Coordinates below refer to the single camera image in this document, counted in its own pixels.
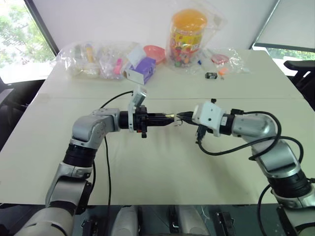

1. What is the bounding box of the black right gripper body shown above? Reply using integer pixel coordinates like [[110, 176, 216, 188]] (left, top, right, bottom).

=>
[[195, 123, 208, 145]]

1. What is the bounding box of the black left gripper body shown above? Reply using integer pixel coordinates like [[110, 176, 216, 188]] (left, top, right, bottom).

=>
[[134, 105, 150, 139]]

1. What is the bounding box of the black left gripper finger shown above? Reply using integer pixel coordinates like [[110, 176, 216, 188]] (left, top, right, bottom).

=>
[[147, 112, 173, 119], [147, 118, 174, 127]]

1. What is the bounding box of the purple and white carton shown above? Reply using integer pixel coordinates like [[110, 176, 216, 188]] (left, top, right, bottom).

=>
[[122, 57, 157, 86]]

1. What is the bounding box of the pink plastic bowl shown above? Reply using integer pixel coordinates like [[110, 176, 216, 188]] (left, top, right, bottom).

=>
[[143, 44, 166, 65]]

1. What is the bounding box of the white paper card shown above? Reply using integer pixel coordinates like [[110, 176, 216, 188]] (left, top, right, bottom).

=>
[[126, 45, 146, 67]]

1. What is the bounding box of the red-lidded small container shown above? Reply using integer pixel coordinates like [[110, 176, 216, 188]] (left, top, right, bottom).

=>
[[211, 54, 229, 64]]

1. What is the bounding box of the clear crumpled plastic bag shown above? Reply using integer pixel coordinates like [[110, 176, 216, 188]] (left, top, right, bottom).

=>
[[203, 47, 250, 75]]

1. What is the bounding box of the clear bag of small toys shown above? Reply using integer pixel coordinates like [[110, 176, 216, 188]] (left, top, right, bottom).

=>
[[56, 41, 128, 80]]

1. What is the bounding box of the orange-lidded jar of toys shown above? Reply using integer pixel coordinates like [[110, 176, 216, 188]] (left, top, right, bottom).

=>
[[169, 8, 208, 67]]

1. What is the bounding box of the silver rounded robot housing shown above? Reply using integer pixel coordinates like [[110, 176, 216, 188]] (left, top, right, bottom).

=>
[[176, 205, 210, 236], [115, 205, 139, 236]]

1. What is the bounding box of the clear bag around jar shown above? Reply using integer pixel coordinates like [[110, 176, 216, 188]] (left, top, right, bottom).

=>
[[164, 0, 228, 75]]

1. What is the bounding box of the black office chair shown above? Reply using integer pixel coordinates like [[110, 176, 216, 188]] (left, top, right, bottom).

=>
[[283, 59, 315, 106]]

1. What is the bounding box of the dark chair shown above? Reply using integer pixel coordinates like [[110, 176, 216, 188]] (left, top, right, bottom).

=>
[[0, 82, 34, 148]]

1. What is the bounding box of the white roller blind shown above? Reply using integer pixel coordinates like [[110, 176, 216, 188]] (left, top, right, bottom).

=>
[[252, 0, 315, 53]]

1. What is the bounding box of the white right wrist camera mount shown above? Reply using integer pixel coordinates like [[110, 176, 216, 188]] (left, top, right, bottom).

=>
[[191, 102, 227, 137]]

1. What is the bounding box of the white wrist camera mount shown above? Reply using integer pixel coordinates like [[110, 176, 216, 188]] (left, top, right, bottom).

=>
[[126, 86, 149, 134], [191, 102, 227, 137]]

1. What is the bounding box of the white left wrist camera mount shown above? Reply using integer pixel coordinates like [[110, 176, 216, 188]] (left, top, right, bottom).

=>
[[126, 86, 149, 134]]

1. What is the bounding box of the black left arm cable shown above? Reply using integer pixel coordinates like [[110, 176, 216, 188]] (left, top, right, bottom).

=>
[[99, 90, 135, 207]]

